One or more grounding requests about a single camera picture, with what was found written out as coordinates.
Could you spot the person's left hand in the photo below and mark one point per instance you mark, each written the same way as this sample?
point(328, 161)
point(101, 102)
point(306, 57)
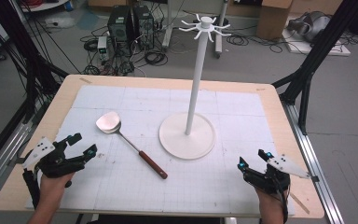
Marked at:
point(52, 188)

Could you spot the white grid mat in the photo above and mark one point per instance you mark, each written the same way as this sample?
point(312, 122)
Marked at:
point(136, 193)

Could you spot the person's right hand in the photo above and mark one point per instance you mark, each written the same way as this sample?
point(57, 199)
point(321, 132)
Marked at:
point(270, 203)

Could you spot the black metal frame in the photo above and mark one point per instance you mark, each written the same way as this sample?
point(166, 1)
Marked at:
point(313, 56)
point(28, 62)

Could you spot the white flat board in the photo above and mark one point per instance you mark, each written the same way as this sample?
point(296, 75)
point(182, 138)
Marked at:
point(323, 49)

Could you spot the white stand leg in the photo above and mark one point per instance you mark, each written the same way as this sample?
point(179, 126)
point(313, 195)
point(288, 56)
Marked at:
point(167, 28)
point(220, 40)

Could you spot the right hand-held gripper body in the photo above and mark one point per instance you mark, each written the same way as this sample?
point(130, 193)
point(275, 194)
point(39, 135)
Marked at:
point(270, 183)

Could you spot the small white power supply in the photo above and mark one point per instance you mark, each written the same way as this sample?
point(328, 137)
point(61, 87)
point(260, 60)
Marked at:
point(102, 46)

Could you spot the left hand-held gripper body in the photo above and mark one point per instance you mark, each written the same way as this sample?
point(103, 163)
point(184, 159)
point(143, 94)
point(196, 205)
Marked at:
point(52, 161)

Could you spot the black computer tower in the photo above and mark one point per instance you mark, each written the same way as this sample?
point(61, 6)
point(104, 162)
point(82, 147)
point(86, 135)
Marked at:
point(119, 25)
point(143, 26)

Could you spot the white hook stand rack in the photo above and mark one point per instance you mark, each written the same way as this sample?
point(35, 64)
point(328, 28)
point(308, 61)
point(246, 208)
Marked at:
point(195, 81)

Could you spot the grey bag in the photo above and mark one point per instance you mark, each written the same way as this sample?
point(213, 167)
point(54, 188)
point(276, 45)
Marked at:
point(310, 26)

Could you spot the aluminium rail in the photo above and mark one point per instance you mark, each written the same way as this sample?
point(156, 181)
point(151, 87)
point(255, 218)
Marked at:
point(310, 155)
point(3, 161)

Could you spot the cardboard box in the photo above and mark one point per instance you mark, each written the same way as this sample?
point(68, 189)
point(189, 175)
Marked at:
point(273, 20)

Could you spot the thin wooden stick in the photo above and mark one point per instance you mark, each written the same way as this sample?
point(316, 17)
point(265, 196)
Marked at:
point(300, 203)

